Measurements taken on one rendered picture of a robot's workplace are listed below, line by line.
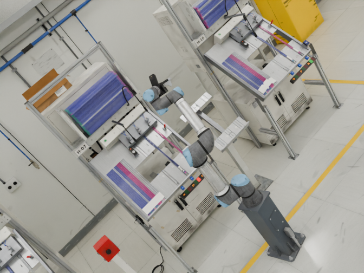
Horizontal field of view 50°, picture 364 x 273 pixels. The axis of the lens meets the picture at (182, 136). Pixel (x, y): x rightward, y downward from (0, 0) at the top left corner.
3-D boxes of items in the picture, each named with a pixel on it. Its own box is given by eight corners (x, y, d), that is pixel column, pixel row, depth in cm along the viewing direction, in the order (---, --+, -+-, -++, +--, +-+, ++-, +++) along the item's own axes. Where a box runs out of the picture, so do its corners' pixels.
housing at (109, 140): (149, 115, 348) (147, 108, 335) (109, 153, 335) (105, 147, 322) (143, 110, 350) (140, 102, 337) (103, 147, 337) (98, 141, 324)
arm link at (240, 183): (257, 189, 267) (248, 176, 261) (241, 201, 267) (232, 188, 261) (250, 181, 278) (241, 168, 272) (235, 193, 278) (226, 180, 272)
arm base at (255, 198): (266, 193, 275) (260, 183, 270) (257, 209, 268) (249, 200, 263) (250, 190, 286) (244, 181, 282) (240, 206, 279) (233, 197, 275)
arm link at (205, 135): (222, 142, 245) (176, 83, 254) (208, 153, 245) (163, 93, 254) (222, 144, 257) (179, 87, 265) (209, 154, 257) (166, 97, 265)
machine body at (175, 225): (227, 202, 379) (193, 158, 352) (178, 257, 361) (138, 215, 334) (193, 184, 435) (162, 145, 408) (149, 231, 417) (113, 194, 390)
